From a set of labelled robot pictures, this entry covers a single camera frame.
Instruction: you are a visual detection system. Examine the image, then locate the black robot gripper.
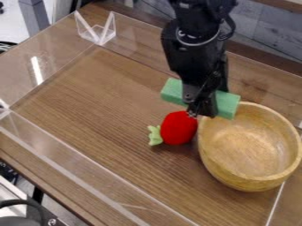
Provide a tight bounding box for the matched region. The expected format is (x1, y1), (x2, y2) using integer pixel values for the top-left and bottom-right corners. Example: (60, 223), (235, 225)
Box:
(159, 19), (230, 119)

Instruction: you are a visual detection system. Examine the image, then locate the green foam block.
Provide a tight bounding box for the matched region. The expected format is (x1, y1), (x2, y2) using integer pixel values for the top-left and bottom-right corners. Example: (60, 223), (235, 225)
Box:
(161, 78), (241, 119)

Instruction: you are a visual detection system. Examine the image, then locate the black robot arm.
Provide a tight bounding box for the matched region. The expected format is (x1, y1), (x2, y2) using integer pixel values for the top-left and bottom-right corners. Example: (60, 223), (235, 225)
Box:
(161, 0), (237, 117)

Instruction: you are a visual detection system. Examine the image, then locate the brown wooden bowl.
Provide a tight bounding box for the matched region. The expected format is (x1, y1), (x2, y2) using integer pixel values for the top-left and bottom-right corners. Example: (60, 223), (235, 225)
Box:
(197, 102), (302, 192)

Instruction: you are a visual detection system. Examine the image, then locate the red plush strawberry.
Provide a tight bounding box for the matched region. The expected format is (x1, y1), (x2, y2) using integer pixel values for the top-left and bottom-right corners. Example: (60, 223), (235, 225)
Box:
(147, 111), (198, 146)

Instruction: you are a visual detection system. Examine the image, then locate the clear acrylic tray wall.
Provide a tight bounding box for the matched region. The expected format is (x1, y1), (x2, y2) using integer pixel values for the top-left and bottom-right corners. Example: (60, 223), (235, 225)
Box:
(0, 6), (302, 226)

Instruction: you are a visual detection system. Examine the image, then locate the clear acrylic corner bracket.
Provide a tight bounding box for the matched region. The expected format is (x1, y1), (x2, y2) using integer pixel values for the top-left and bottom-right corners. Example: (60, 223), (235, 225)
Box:
(75, 11), (116, 46)

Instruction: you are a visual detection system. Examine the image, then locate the black cable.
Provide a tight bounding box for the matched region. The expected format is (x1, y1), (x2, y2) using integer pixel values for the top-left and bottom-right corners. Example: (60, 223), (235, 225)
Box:
(0, 199), (48, 226)

